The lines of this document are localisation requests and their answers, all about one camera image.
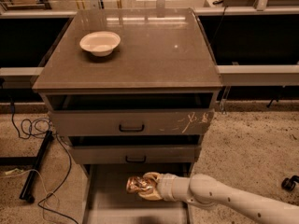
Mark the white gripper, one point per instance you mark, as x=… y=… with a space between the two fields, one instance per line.
x=165 y=187

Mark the crushed orange can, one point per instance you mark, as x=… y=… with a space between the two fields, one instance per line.
x=137 y=184

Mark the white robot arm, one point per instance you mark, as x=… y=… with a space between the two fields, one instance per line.
x=204 y=191

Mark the bottom grey drawer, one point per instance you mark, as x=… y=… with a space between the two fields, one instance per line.
x=108 y=202

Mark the grey drawer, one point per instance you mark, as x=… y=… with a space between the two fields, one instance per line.
x=135 y=149
x=108 y=202
x=131 y=114

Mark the top grey drawer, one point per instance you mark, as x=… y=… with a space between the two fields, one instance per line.
x=131 y=114

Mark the middle grey drawer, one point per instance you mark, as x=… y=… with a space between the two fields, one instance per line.
x=135 y=149

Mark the grey drawer cabinet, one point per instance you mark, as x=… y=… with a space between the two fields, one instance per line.
x=159 y=52

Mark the black floor bar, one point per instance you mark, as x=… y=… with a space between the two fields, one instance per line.
x=26 y=193

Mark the black caster wheel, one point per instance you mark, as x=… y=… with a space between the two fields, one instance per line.
x=290 y=183

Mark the white bowl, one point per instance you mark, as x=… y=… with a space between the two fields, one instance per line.
x=100 y=44

